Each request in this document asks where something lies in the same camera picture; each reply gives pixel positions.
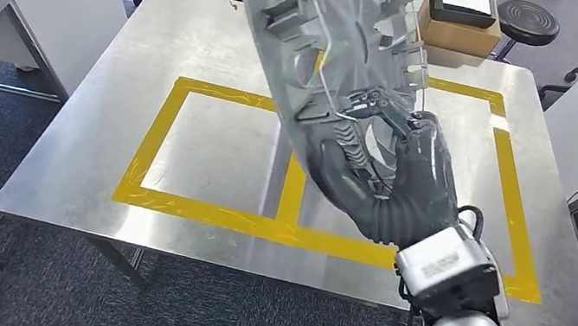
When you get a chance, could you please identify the silver wheel hubcap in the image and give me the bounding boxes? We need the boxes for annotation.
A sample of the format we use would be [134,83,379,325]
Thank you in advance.
[196,0,445,228]

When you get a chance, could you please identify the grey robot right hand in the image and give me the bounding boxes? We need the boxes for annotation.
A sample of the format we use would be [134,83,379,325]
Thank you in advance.
[306,80,478,225]

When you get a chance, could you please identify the black remote controller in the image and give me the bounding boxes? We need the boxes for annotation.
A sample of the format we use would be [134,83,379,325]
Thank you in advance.
[423,0,501,32]

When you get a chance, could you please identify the black round stool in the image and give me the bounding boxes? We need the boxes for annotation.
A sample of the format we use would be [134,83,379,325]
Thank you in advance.
[489,0,564,71]

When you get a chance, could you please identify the brown cardboard box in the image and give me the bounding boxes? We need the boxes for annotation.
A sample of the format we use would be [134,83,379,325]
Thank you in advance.
[412,0,507,62]

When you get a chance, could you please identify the yellow workbench tape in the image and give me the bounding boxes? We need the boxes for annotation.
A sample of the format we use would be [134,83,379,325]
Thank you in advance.
[106,30,574,307]

